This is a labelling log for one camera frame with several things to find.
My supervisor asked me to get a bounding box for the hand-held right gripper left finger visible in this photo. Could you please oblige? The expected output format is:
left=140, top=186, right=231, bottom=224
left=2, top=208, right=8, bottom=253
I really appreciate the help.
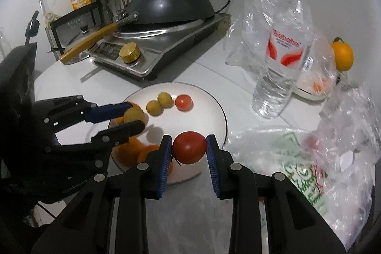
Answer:
left=31, top=134, right=174, bottom=254

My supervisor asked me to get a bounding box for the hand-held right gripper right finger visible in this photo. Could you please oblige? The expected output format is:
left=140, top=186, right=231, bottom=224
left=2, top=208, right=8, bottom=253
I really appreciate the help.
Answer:
left=206, top=134, right=347, bottom=254

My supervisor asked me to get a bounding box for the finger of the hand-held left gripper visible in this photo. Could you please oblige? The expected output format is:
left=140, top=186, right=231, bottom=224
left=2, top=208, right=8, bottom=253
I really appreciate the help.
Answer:
left=33, top=95, right=133, bottom=135
left=89, top=120, right=145, bottom=148

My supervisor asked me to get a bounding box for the small yellow fruit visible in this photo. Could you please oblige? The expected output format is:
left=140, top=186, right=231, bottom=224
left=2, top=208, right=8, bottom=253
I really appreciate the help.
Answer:
left=123, top=108, right=146, bottom=125
left=157, top=92, right=175, bottom=109
left=146, top=100, right=164, bottom=117

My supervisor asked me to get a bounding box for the white plate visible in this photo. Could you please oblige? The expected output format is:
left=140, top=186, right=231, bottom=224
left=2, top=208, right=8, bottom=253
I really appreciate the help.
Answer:
left=107, top=82, right=229, bottom=185

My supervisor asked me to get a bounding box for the small red tomato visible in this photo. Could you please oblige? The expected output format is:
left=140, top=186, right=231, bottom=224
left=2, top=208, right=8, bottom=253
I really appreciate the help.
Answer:
left=175, top=94, right=193, bottom=111

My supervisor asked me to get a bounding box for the steel pot lid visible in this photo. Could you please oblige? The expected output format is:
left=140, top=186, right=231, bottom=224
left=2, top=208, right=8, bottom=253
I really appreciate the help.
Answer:
left=64, top=22, right=105, bottom=64

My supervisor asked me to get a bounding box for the printed plastic bag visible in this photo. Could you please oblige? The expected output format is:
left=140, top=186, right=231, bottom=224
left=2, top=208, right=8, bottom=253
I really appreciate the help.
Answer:
left=222, top=127, right=376, bottom=247

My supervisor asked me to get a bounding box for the clear plastic water bottle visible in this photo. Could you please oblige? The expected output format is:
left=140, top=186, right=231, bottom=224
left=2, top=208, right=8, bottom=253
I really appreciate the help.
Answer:
left=251, top=0, right=314, bottom=119

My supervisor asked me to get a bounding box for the steel induction cooker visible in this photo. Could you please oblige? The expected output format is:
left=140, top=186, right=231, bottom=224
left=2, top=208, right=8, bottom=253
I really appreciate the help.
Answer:
left=89, top=12, right=232, bottom=81

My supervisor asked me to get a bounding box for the metal utensil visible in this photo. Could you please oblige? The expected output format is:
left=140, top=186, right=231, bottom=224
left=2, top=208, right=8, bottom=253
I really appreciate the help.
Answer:
left=115, top=8, right=129, bottom=22

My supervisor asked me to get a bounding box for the black clamp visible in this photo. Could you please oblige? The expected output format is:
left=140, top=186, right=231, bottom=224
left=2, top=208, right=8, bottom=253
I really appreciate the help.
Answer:
left=25, top=10, right=40, bottom=45

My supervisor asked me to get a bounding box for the crumpled clear plastic bag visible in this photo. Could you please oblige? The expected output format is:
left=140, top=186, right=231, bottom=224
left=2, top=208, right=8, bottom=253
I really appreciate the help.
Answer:
left=318, top=83, right=381, bottom=180

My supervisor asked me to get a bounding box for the large clear plastic bag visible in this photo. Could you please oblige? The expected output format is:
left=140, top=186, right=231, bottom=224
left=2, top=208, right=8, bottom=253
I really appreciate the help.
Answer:
left=225, top=0, right=338, bottom=94

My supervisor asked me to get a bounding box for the orange with stem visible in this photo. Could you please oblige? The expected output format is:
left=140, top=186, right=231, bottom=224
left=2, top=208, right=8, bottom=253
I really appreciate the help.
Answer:
left=331, top=37, right=355, bottom=72

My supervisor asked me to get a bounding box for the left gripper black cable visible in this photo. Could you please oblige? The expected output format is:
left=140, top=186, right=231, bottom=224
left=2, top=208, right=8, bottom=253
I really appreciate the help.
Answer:
left=36, top=202, right=57, bottom=219

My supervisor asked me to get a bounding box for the black wire rack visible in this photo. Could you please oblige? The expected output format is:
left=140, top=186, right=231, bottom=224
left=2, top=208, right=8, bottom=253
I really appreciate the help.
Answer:
left=49, top=0, right=103, bottom=61

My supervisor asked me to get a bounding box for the black wok with wooden handle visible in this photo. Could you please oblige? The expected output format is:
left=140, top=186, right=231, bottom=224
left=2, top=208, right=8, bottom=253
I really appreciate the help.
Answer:
left=60, top=0, right=215, bottom=65

